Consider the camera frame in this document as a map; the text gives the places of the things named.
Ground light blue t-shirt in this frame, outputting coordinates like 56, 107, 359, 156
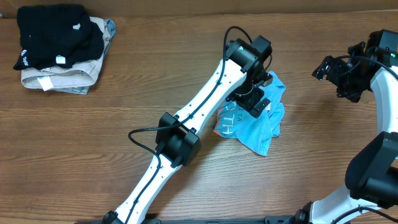
214, 72, 286, 156

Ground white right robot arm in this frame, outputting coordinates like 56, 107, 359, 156
285, 29, 397, 224

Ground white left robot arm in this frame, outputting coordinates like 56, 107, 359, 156
102, 35, 272, 224

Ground beige folded garment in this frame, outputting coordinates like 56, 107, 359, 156
21, 17, 109, 91

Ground black folded garment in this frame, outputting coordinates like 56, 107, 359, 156
13, 4, 104, 70

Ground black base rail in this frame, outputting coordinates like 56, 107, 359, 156
74, 215, 299, 224

